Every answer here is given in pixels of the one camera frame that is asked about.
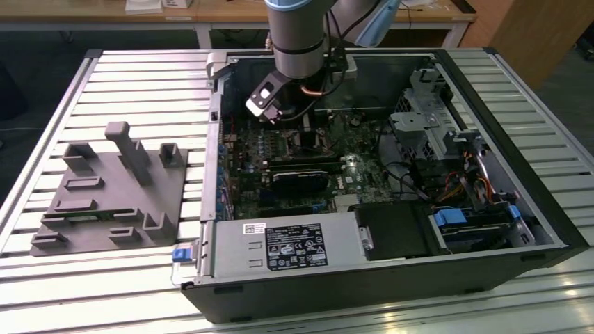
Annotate CPU socket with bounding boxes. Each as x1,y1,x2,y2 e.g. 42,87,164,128
283,129,333,157

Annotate black plastic bay cover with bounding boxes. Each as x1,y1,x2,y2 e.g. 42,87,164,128
353,202,447,262

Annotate black RAM stick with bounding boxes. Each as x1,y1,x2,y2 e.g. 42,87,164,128
271,156,340,165

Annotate black graphics card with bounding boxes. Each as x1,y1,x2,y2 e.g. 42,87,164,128
271,169,331,196

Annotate green motherboard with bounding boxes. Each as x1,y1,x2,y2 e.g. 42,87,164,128
220,111,419,222

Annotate metal drive cage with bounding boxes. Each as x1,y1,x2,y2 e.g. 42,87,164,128
388,68,470,161

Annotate small silver heatsink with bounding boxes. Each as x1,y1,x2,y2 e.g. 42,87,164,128
333,194,360,212

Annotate pale blue teach pendant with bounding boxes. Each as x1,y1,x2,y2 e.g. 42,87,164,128
355,0,400,48

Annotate grey power supply unit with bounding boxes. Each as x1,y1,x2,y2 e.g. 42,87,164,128
208,214,368,280

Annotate blue disk carrier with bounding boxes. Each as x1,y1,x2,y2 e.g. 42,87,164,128
432,207,467,229

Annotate blue case latch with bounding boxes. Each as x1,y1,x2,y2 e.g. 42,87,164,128
171,244,196,264

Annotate grey parts rack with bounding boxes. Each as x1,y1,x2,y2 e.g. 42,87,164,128
28,121,191,257

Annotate white box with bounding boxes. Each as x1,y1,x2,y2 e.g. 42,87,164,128
123,0,164,15

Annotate green circuit board strip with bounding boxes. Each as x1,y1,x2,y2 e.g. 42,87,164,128
64,209,117,221

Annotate black open PC case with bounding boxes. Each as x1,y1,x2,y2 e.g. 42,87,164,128
180,47,590,324

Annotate wooden cabinet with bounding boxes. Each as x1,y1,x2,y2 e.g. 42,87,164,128
490,0,594,92

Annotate wooden desk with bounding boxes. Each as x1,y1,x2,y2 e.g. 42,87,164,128
0,0,478,49

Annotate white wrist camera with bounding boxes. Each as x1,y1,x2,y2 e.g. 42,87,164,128
244,72,289,120

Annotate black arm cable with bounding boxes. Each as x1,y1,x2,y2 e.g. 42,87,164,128
283,0,372,121

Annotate black wire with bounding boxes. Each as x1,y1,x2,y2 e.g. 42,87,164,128
379,161,435,202

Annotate orange and yellow wires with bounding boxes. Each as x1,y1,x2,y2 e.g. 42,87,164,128
438,173,494,206

